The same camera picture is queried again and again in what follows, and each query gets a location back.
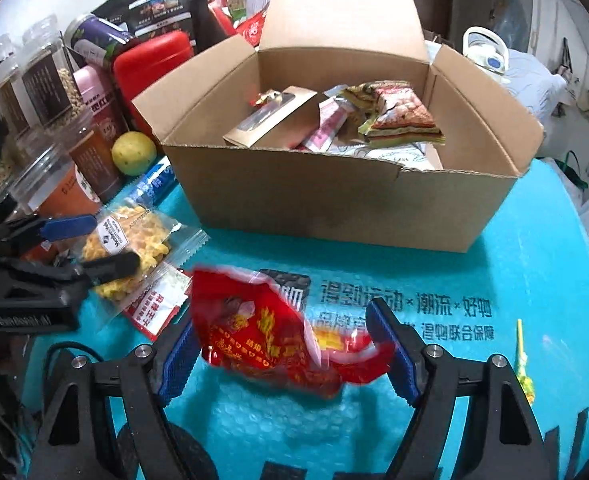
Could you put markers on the white cartoon kettle bottle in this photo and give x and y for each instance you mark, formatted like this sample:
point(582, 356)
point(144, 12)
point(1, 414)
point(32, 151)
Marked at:
point(487, 50)

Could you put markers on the pink white snack stick packet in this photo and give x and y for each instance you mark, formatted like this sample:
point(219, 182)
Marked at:
point(333, 113)

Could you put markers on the black standing pouch bag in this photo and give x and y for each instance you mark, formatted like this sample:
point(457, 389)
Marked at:
point(146, 19)

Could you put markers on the red white sachet packet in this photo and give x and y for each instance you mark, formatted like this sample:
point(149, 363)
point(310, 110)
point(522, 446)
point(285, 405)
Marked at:
point(157, 301)

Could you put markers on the pink bottle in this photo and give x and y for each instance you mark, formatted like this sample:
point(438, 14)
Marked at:
point(98, 95)

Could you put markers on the white bread drawing packet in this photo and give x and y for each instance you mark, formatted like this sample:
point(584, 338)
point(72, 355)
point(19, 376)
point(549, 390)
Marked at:
point(421, 156)

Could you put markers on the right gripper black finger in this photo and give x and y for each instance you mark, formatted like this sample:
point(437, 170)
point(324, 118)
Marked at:
point(28, 275)

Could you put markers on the orange labelled plastic jar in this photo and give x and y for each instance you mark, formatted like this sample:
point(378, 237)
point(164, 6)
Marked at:
point(53, 187)

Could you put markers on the teal bubble mailer mat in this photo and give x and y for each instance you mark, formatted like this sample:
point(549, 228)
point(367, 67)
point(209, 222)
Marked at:
point(530, 262)

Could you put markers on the far grey leaf chair cover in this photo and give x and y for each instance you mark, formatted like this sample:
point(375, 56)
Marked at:
point(534, 85)

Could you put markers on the red cylindrical container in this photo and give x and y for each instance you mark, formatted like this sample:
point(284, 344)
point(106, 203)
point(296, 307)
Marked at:
point(136, 69)

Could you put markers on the small window gift box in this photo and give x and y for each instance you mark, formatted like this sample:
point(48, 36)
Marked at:
point(281, 119)

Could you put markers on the purple can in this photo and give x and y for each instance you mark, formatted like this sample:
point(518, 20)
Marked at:
point(97, 40)

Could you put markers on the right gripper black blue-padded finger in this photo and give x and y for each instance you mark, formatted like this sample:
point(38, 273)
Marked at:
point(501, 438)
point(78, 440)

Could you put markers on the nutritious cereal snack bag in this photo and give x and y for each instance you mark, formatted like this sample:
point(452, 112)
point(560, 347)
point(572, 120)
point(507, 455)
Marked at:
point(388, 113)

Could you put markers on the yellow green small stick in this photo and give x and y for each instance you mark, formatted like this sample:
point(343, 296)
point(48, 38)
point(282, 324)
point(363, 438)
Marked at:
point(524, 380)

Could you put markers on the blue white tablet tube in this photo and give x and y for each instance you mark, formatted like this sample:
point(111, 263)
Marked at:
point(154, 185)

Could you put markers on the grain filled clear jar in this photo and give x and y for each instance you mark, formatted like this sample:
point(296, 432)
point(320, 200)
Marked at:
point(47, 75)

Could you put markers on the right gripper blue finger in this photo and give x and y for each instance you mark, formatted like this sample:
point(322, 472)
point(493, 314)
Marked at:
point(18, 236)

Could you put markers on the yellow green lemon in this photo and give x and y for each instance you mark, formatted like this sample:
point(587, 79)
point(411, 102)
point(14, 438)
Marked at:
point(133, 153)

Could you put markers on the open cardboard box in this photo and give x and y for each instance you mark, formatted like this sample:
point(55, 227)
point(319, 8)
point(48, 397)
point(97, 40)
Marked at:
point(278, 186)

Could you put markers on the dark brown labelled jar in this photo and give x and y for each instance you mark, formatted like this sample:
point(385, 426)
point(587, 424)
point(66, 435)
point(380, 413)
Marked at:
point(83, 140)

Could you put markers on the waffle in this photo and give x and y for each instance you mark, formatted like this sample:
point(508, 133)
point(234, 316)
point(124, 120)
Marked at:
point(162, 243)

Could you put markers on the red chinese snack packet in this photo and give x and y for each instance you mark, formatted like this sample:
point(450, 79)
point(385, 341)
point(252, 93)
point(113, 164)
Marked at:
point(245, 324)

